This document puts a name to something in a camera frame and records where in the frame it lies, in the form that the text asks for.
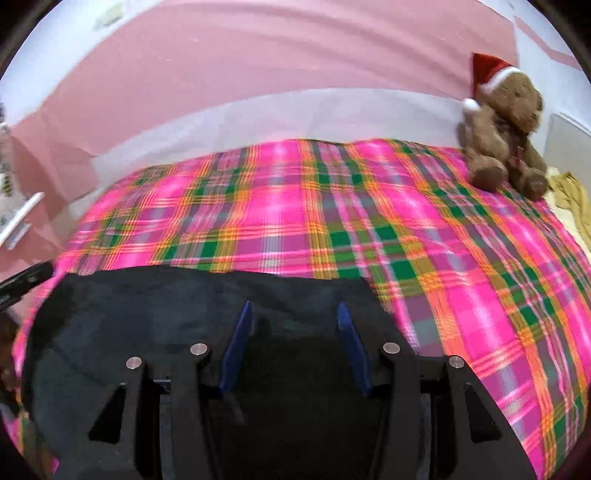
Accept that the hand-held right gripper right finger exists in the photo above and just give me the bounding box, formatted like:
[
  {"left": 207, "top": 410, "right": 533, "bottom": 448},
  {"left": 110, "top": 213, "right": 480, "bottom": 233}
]
[{"left": 336, "top": 301, "right": 539, "bottom": 480}]

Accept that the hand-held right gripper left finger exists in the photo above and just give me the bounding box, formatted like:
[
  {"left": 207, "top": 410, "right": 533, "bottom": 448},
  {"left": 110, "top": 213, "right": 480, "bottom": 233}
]
[{"left": 55, "top": 300, "right": 254, "bottom": 480}]

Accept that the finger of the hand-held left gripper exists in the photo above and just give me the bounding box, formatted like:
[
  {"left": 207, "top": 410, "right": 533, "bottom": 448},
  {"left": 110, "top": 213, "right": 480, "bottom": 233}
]
[{"left": 0, "top": 261, "right": 55, "bottom": 311}]

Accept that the black puffer jacket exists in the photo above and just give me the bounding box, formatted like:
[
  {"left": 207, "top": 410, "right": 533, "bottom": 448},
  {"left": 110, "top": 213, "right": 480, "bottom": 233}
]
[{"left": 21, "top": 265, "right": 419, "bottom": 480}]

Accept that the white printed cloth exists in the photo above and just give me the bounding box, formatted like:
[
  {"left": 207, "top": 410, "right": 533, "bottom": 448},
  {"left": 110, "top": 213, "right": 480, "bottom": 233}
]
[{"left": 0, "top": 99, "right": 14, "bottom": 197}]

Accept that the pink plaid blanket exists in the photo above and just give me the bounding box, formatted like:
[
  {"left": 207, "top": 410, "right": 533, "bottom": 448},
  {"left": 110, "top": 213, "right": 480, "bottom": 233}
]
[{"left": 11, "top": 137, "right": 591, "bottom": 480}]

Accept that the yellow cloth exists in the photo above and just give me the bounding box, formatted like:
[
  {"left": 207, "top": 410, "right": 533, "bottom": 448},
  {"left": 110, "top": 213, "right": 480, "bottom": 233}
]
[{"left": 547, "top": 170, "right": 591, "bottom": 252}]

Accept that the brown teddy bear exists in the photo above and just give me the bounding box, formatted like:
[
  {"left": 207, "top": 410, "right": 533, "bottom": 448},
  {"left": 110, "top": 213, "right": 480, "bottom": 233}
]
[{"left": 457, "top": 71, "right": 550, "bottom": 201}]

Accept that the white board panel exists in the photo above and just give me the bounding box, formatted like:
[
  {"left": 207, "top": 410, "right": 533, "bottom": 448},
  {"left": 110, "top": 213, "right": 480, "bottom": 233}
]
[{"left": 545, "top": 113, "right": 591, "bottom": 185}]

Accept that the red santa hat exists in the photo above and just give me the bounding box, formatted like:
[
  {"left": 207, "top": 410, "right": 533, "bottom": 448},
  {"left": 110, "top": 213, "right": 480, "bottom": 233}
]
[{"left": 463, "top": 52, "right": 520, "bottom": 113}]

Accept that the white handle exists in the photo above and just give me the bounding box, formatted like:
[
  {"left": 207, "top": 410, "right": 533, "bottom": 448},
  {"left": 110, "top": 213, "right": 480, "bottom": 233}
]
[{"left": 0, "top": 191, "right": 45, "bottom": 250}]

